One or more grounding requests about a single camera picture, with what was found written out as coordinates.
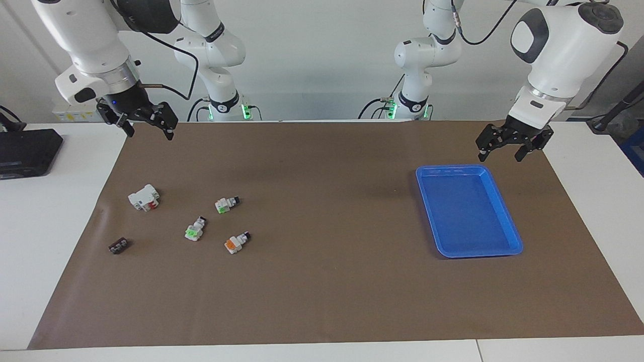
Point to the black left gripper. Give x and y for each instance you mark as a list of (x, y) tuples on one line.
[(526, 128)]

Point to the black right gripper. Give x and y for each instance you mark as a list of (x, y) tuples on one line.
[(130, 103)]

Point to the green selector switch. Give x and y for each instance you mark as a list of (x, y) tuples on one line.
[(225, 204), (194, 230)]

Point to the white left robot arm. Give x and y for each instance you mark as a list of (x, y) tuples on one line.
[(563, 45)]

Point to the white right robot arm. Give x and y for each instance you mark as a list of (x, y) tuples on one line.
[(85, 35)]

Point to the white power strip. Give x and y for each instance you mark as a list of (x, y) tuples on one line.
[(80, 109)]

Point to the white red circuit breaker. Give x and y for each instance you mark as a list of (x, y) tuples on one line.
[(143, 198)]

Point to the blue plastic tray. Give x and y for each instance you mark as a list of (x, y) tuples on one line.
[(468, 211)]

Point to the black tripod stand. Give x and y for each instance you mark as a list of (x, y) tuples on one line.
[(616, 108)]

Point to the black flat device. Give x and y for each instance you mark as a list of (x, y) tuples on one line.
[(27, 151)]

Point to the blue crate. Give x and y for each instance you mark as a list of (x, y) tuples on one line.
[(635, 157)]

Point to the small dark terminal block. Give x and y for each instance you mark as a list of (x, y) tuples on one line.
[(118, 246)]

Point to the brown table mat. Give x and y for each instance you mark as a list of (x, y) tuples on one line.
[(327, 281)]

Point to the orange selector switch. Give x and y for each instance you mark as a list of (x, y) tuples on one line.
[(234, 244)]

